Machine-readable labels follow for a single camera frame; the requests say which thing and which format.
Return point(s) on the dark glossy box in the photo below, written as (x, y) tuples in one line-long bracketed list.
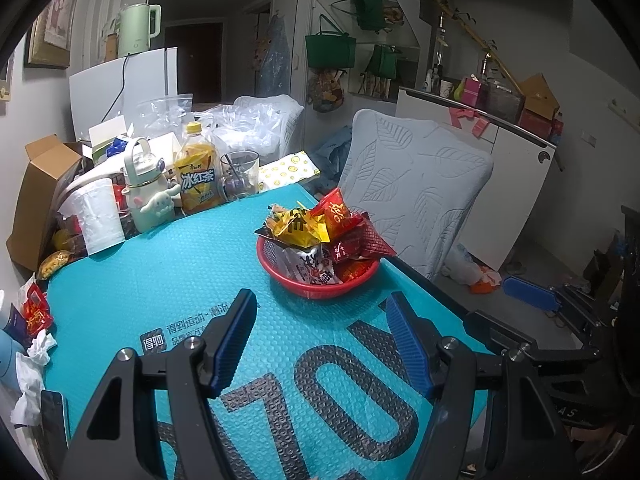
[(502, 102)]

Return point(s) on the gold framed picture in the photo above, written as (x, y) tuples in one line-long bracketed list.
[(52, 25)]

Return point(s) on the red plastic basket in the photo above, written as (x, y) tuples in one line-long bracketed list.
[(310, 291)]

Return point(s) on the chair under clear plastic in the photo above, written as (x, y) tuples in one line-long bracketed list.
[(270, 120)]

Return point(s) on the orange and white floor bag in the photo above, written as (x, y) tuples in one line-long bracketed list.
[(475, 275)]

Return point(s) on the hanging bubble wrap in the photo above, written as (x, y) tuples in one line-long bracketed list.
[(275, 55)]

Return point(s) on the yellow iced tea bottle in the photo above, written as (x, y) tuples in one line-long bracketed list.
[(197, 175)]

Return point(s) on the dark wooden door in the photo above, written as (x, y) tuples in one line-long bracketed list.
[(195, 60)]

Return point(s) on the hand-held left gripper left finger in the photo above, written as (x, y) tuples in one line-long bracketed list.
[(232, 345)]

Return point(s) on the patterned hanging bag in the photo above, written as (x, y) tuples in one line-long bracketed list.
[(325, 90)]

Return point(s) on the grey leaf-pattern cushion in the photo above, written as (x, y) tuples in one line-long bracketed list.
[(410, 185)]

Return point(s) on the tan cardboard box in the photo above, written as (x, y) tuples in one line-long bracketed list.
[(542, 95)]

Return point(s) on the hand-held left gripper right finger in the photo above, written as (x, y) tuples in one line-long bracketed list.
[(407, 345)]

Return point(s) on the small red gold snack packet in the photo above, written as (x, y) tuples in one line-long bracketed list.
[(337, 212)]

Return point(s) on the pink box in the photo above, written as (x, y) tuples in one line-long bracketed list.
[(472, 91)]

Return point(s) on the large green tote bag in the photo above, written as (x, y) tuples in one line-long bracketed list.
[(330, 47)]

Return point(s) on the white cabinet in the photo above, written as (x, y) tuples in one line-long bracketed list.
[(510, 185)]

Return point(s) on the white paper towel roll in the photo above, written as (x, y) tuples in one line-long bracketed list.
[(97, 215)]

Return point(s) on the white printed snack packet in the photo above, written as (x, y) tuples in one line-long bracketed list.
[(307, 265)]

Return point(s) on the bamboo stick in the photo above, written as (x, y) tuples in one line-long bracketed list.
[(470, 30)]

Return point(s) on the empty clear zip bag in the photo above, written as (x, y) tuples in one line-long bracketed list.
[(165, 115)]

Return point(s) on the teal bubble table mat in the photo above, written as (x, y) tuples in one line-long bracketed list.
[(175, 270)]

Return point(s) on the yellow gold snack packet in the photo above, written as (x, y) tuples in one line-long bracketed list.
[(295, 225)]

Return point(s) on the white fridge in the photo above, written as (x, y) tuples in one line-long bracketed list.
[(140, 80)]

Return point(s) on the pale green electric kettle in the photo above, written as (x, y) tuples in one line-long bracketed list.
[(137, 30)]

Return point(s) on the yellow chip bag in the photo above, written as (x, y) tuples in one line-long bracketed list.
[(56, 265)]

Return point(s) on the white bottle with plush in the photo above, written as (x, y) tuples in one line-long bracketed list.
[(147, 190)]

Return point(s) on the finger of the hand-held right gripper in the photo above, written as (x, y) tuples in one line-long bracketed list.
[(530, 292), (495, 330)]

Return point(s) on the person's right hand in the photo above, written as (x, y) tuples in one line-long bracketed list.
[(600, 437)]

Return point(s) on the black flat device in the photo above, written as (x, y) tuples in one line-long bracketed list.
[(54, 425)]

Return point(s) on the yellow smiley napkin pack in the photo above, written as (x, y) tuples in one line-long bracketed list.
[(287, 172)]

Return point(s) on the brown cardboard box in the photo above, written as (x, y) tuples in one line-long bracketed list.
[(37, 200)]

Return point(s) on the red candy packet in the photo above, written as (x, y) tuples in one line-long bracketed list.
[(37, 310)]

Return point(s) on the pink ribbon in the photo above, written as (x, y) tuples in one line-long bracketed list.
[(470, 120)]

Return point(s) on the wall intercom panel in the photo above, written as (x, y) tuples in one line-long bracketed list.
[(6, 80)]

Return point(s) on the crumpled white tissue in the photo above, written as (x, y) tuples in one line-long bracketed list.
[(27, 390), (42, 347)]

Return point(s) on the clear glass mug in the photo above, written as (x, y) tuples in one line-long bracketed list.
[(240, 175)]

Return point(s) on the large dark red snack packet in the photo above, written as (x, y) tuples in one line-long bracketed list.
[(372, 242)]

